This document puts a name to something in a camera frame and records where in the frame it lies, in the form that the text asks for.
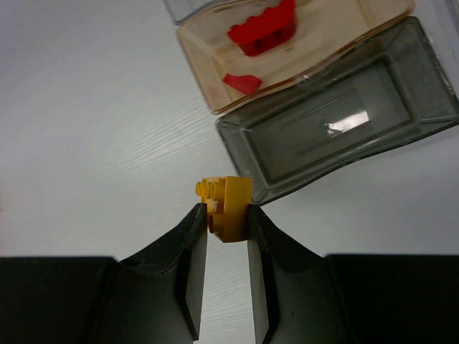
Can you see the yellow striped lego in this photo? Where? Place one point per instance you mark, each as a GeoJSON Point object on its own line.
{"type": "Point", "coordinates": [227, 199]}

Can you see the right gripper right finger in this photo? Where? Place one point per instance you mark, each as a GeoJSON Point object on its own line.
{"type": "Point", "coordinates": [301, 297]}

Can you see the small red lego piece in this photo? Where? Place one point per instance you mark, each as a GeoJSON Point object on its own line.
{"type": "Point", "coordinates": [246, 84]}

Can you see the red stepped lego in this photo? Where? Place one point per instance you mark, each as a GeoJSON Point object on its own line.
{"type": "Point", "coordinates": [273, 27]}

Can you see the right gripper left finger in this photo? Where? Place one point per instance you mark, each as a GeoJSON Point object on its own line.
{"type": "Point", "coordinates": [153, 296]}

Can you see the dark grey plastic container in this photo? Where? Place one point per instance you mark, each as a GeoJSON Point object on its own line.
{"type": "Point", "coordinates": [388, 92]}

